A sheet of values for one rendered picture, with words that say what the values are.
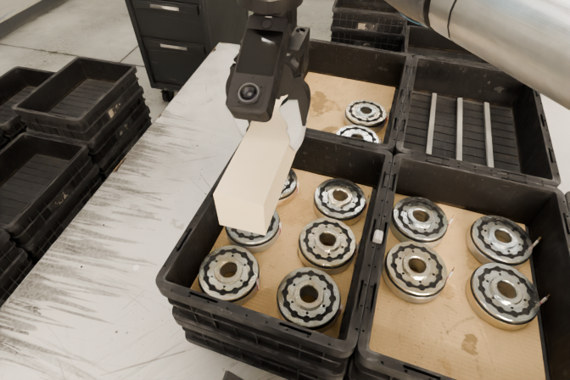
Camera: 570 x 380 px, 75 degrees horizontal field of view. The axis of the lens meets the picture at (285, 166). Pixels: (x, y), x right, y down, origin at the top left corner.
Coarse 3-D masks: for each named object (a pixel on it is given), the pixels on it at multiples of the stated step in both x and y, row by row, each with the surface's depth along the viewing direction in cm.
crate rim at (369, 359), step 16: (400, 160) 72; (416, 160) 72; (432, 160) 72; (480, 176) 69; (496, 176) 69; (560, 192) 66; (384, 208) 64; (560, 208) 64; (384, 224) 61; (384, 240) 59; (368, 288) 53; (368, 304) 52; (368, 320) 50; (368, 336) 49; (368, 352) 47; (368, 368) 48; (384, 368) 46; (400, 368) 46; (416, 368) 46
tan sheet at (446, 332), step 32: (384, 256) 68; (448, 256) 68; (384, 288) 64; (448, 288) 64; (384, 320) 60; (416, 320) 60; (448, 320) 60; (480, 320) 60; (384, 352) 57; (416, 352) 57; (448, 352) 57; (480, 352) 57; (512, 352) 57
